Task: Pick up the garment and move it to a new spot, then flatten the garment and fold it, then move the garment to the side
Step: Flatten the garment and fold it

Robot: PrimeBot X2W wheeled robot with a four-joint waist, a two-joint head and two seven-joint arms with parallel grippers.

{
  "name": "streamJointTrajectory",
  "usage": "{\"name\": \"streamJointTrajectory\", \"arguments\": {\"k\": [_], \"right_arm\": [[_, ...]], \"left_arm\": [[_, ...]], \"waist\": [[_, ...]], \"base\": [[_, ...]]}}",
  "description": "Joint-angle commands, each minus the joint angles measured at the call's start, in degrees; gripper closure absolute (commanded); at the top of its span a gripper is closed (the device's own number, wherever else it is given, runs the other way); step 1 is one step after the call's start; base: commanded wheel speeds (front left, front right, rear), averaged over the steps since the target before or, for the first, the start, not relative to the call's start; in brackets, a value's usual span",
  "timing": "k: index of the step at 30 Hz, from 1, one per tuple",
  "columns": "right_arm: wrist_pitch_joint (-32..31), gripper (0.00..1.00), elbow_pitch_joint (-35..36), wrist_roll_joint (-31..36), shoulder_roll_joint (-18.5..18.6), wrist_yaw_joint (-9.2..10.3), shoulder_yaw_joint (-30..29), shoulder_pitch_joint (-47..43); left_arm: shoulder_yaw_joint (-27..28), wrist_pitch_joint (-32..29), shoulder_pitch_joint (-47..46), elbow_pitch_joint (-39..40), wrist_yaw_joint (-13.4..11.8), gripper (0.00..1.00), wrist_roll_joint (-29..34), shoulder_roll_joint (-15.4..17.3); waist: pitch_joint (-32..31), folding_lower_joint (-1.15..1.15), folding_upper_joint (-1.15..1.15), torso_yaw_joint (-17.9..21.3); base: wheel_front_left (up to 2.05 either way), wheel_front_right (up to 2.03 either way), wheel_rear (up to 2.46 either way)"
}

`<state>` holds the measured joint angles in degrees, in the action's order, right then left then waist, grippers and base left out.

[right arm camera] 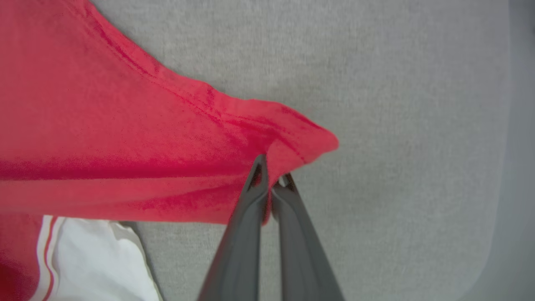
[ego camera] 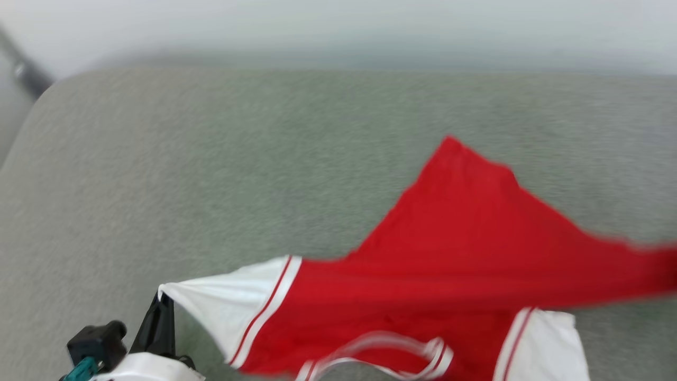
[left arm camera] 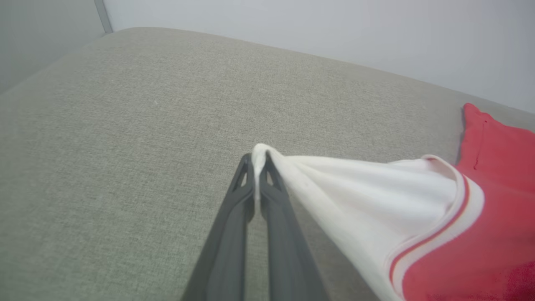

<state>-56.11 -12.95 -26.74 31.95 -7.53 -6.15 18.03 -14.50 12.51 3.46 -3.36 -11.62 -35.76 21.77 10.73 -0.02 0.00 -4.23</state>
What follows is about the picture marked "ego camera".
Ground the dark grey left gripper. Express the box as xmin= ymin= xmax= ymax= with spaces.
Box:
xmin=130 ymin=294 xmax=197 ymax=369

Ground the red and white jersey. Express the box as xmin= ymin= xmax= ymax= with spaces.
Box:
xmin=158 ymin=135 xmax=677 ymax=381

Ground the grey fabric sofa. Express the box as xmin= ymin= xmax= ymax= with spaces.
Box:
xmin=0 ymin=66 xmax=677 ymax=381

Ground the grey metal bar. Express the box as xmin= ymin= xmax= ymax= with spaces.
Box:
xmin=0 ymin=25 xmax=54 ymax=100

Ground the teal cable connector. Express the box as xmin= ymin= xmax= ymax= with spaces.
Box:
xmin=60 ymin=357 xmax=101 ymax=381

